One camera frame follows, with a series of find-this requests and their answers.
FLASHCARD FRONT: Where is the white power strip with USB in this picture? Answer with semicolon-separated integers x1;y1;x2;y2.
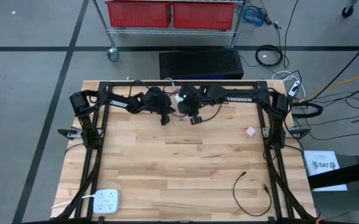
166;77;183;103

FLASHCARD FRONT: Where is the black side stand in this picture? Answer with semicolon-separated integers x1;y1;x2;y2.
307;158;359;224

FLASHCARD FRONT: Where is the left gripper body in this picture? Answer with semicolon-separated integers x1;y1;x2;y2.
141;86;175;115

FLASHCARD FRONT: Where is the black caster wheel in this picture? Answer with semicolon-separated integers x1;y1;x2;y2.
340;0;358;19

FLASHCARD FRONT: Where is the blue coiled cable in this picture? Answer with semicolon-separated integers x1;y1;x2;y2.
240;6;266;27

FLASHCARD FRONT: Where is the black coiled floor cable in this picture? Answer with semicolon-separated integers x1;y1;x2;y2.
254;44;284;68

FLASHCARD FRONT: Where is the white printed paper sheet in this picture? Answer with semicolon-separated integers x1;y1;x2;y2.
302;150;349;192

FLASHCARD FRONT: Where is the white floor power strip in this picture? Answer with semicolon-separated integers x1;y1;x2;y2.
271;70;307;99

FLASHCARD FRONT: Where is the grey metal table clamp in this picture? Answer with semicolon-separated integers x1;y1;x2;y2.
261;126;310;139
57;126;85;139

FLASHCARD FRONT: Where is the red plastic bin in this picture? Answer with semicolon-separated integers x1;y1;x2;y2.
105;0;172;29
172;1;238;31

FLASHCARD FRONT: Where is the thick black floor cable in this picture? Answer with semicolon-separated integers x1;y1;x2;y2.
308;30;359;102

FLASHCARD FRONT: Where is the short black USB cable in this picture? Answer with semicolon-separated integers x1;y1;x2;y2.
232;170;273;218

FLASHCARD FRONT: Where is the black aluminium table frame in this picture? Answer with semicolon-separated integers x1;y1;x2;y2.
53;80;319;223

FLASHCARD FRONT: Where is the long black USB cable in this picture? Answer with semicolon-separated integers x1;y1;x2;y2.
169;102;223;123

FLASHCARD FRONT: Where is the metal wire shelf cart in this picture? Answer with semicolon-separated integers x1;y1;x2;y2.
91;0;248;63

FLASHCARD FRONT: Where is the black corrugated cable loop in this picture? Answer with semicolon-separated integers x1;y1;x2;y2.
291;101;324;119

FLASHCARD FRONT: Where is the yellow floor cable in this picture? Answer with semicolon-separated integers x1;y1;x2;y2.
292;70;359;104

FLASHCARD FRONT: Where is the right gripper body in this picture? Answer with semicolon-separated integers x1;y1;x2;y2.
177;85;211;116

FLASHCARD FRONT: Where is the white square outlet hub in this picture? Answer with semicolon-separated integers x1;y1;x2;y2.
50;188;121;215

